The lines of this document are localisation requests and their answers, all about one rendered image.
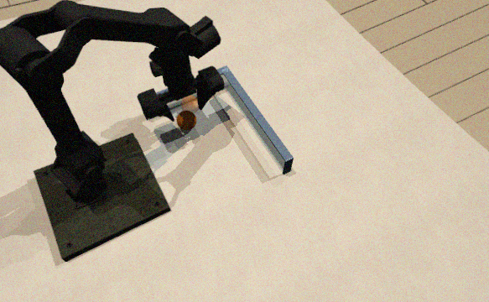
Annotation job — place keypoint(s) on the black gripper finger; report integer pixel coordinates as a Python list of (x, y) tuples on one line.
[(203, 98), (167, 114)]

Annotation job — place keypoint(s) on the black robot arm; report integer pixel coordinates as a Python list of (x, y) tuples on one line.
[(79, 159)]

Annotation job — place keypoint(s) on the translucent orange ball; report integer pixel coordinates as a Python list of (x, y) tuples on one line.
[(190, 103)]

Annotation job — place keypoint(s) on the clear l-shaped low wall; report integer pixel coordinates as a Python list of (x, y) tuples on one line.
[(267, 144), (273, 137)]

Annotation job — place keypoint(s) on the orange-brown ball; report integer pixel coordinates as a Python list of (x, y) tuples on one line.
[(186, 120)]

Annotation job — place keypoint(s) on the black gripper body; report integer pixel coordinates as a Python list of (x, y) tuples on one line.
[(209, 79)]

